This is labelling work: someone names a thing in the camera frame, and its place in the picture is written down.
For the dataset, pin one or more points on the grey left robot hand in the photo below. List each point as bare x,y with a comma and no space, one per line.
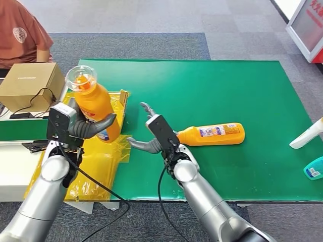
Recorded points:
88,130

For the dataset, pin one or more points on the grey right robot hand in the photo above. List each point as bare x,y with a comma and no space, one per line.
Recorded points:
143,146

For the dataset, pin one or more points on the orange bottle with clear cap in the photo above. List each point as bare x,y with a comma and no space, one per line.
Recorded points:
93,100

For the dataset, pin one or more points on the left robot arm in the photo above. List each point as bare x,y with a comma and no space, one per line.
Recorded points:
43,197

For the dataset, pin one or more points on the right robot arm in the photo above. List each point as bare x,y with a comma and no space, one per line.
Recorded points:
209,203

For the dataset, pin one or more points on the orange bottle with label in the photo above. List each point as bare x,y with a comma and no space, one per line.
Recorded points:
214,135

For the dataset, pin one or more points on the white plastic bottle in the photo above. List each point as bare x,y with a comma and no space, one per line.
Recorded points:
306,135

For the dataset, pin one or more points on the teal plastic bottle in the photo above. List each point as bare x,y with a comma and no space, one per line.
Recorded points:
315,169

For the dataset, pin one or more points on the yellow taped tray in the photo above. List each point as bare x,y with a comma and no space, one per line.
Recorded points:
98,163

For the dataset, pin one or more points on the black power adapter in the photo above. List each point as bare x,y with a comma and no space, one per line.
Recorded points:
21,116

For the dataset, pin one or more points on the brown cardboard box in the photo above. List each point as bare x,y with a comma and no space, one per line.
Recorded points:
27,83

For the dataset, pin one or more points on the green table mat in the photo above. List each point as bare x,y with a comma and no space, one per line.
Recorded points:
201,93

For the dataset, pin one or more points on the person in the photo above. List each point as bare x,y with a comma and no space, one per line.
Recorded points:
17,33

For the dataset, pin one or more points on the white and red signboard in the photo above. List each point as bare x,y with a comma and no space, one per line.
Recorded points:
306,26

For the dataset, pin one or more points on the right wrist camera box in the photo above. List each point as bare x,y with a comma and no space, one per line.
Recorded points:
162,133

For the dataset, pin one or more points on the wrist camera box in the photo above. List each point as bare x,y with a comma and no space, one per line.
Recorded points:
162,133
60,120

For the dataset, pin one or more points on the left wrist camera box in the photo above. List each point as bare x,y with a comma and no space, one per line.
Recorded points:
60,120

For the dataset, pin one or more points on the black metal bracket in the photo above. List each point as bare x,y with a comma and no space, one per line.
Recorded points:
35,146

